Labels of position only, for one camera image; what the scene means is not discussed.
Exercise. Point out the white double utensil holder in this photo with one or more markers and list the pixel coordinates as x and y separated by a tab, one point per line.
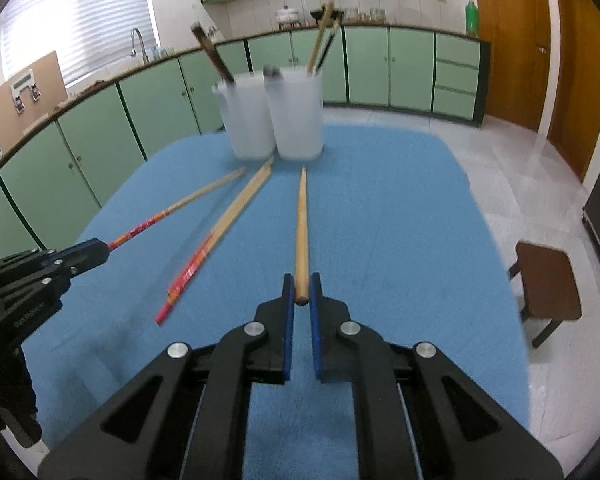
295	115

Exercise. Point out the brown wooden door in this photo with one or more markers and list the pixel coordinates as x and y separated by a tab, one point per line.
510	45
580	85

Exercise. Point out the green bottle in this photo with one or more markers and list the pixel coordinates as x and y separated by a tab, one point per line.
472	17

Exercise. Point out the light bamboo chopstick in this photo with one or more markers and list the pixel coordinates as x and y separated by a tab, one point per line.
320	35

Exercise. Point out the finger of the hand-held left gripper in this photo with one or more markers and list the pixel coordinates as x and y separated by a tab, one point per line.
87	249
87	264

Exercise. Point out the metal spoon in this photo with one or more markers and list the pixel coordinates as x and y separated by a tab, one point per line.
272	71

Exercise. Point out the white cooking pot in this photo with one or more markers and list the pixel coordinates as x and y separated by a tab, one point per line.
287	15

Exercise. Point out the white window blind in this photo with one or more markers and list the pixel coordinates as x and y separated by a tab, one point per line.
80	15

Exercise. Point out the clear bottles by sink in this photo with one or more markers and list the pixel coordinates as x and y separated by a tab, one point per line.
163	52

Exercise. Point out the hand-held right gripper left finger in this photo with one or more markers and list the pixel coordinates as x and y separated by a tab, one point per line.
289	340

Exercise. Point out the white bracket device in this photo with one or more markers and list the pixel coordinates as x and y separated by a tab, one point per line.
25	82

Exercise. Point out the brown wooden stool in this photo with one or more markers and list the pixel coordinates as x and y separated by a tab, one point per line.
550	280

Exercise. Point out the brown cardboard board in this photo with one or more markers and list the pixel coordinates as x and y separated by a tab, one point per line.
10	120

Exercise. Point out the metal kitchen faucet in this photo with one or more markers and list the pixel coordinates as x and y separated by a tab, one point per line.
139	40

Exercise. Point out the dark brown chopstick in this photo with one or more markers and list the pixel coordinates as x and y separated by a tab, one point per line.
212	52

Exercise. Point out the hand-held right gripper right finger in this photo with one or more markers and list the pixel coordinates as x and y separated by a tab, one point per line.
316	340

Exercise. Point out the blue table mat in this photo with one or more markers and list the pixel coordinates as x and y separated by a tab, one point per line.
405	260

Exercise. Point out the glass jar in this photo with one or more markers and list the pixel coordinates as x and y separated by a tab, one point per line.
378	15
353	14

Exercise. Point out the black chopstick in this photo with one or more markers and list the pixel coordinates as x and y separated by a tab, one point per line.
327	47

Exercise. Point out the plain wooden chopstick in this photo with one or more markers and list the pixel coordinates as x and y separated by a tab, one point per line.
301	240

